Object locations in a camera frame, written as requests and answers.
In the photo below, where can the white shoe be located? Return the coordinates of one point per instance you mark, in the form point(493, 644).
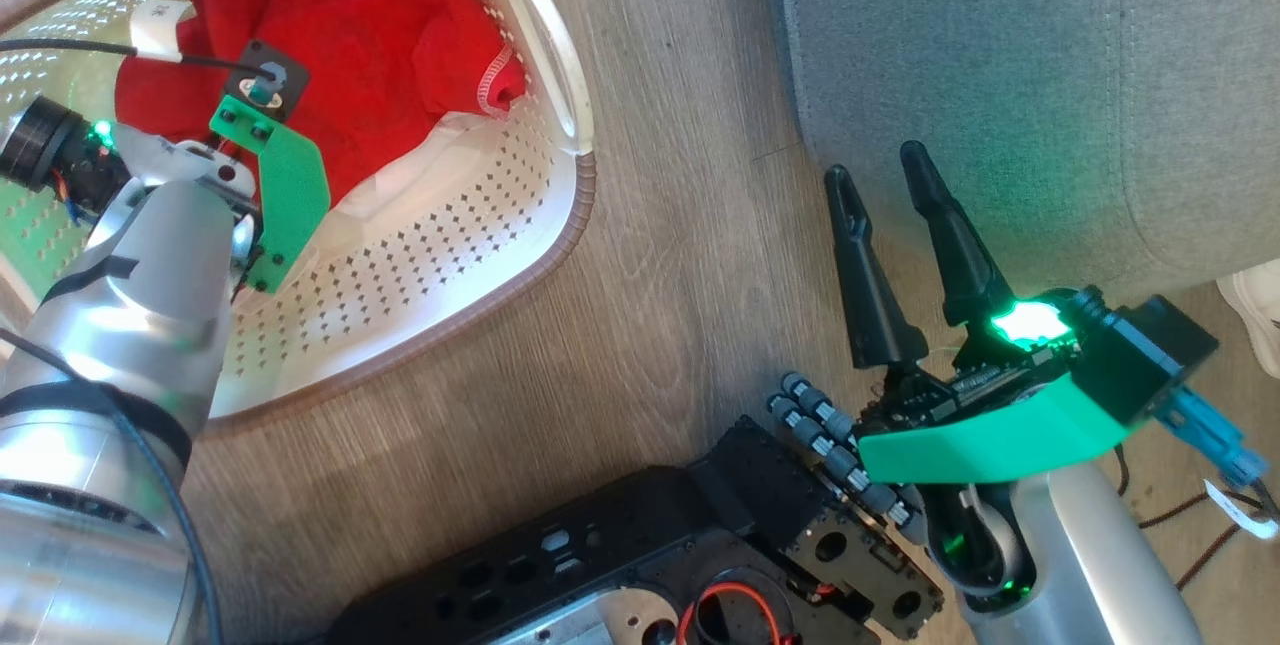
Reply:
point(1255, 315)

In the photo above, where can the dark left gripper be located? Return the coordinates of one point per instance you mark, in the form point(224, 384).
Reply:
point(55, 150)

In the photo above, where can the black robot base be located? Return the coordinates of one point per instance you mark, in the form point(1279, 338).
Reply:
point(620, 555)

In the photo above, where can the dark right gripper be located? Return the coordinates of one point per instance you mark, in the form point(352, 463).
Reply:
point(990, 375)

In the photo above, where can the blue right camera plug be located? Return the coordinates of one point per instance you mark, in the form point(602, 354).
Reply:
point(1215, 435)

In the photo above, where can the grey fabric sofa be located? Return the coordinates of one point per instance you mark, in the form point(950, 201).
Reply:
point(1020, 75)

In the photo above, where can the right wrist camera green bracket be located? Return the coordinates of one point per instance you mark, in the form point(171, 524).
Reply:
point(1010, 440)

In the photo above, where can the wheel with grey rollers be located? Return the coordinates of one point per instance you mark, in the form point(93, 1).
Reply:
point(840, 445)

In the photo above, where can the red and white garment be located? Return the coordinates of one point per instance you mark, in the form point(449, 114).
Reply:
point(370, 35)

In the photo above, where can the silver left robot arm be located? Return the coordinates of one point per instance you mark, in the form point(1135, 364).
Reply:
point(110, 405)

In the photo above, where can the white plastic laundry basket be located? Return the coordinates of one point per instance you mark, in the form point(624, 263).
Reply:
point(460, 225)

